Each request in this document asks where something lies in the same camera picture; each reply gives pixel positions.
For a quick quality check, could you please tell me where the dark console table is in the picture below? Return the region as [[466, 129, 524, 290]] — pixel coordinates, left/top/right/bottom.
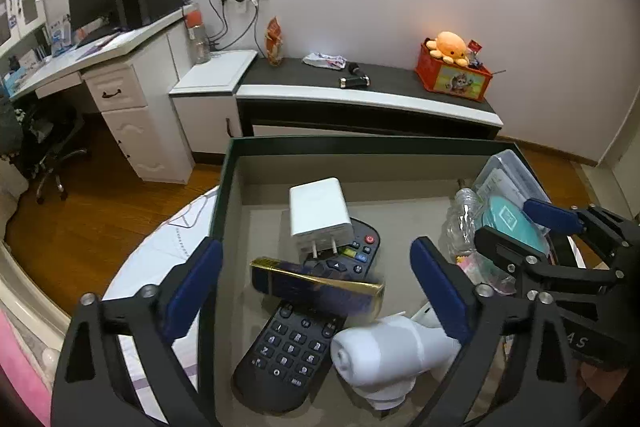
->
[[236, 57, 504, 140]]

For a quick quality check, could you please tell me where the cream bed frame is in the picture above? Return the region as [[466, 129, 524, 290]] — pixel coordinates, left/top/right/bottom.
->
[[0, 241, 72, 389]]

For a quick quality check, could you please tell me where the pink blanket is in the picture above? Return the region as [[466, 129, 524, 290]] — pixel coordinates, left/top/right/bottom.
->
[[0, 307, 54, 427]]

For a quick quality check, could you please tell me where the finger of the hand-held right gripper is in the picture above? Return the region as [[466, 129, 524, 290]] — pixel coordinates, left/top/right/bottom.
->
[[522, 198, 637, 259], [474, 227, 542, 281]]

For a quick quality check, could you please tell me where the white wall cabinet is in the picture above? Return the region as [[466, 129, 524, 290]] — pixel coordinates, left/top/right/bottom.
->
[[0, 0, 46, 46]]

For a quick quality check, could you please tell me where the orange snack bag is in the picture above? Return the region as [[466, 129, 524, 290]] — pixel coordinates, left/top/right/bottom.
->
[[264, 17, 286, 67]]

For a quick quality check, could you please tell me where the thin dark cable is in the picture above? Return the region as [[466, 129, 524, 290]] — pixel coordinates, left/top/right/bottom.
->
[[248, 0, 262, 54]]

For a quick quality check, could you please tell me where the black power cable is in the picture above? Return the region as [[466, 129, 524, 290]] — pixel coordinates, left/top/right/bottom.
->
[[207, 0, 230, 51]]

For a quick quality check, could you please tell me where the white plastic packet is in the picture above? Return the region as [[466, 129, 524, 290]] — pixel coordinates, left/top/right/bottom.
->
[[302, 53, 348, 70]]

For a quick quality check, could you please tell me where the white wall charger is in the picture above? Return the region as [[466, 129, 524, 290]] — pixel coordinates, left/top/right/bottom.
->
[[288, 177, 355, 264]]

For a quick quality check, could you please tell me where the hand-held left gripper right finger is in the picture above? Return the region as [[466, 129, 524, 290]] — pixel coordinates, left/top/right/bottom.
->
[[409, 236, 583, 427]]

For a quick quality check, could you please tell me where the clear plastic case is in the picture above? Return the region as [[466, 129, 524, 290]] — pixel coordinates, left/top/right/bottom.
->
[[472, 150, 552, 259]]

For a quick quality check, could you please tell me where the white security camera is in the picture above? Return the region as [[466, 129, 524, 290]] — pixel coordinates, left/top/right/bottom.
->
[[330, 301, 464, 411]]

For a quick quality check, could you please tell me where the orange cap water bottle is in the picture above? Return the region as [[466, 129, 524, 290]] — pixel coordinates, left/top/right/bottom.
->
[[186, 11, 211, 66]]

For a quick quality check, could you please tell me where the gold and blue carton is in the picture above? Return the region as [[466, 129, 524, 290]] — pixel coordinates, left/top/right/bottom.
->
[[250, 257, 387, 319]]

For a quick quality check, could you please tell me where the white low cabinet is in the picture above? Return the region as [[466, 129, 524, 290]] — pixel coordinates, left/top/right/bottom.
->
[[169, 49, 259, 158]]

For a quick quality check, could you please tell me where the clear liquid refill bottle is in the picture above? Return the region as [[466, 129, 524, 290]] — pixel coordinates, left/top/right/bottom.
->
[[445, 188, 489, 261]]

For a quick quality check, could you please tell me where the dark green cardboard box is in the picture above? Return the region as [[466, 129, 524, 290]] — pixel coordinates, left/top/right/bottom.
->
[[197, 136, 557, 427]]

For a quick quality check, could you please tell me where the red storage box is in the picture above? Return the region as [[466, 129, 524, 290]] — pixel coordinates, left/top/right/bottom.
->
[[415, 41, 495, 102]]

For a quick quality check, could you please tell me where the black remote control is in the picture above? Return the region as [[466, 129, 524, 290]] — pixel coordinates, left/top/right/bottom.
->
[[231, 217, 384, 414]]

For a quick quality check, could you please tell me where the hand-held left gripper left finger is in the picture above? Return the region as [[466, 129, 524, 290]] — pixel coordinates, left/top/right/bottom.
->
[[50, 237, 224, 427]]

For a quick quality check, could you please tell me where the black office chair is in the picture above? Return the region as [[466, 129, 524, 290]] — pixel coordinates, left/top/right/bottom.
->
[[19, 106, 89, 204]]

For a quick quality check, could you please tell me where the orange octopus plush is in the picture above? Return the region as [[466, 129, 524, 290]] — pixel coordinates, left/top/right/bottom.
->
[[426, 32, 471, 67]]

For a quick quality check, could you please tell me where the white desk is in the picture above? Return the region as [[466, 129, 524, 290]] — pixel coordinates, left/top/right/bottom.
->
[[0, 7, 201, 186]]

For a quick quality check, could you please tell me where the person's right hand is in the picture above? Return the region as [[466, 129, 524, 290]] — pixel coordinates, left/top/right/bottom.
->
[[580, 357, 638, 427]]

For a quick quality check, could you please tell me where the pink and yellow packet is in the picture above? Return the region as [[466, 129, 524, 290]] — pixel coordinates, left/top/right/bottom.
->
[[454, 251, 517, 297]]

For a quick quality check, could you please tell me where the white patterned bed sheet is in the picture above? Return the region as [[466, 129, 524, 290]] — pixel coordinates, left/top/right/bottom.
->
[[100, 187, 221, 427]]

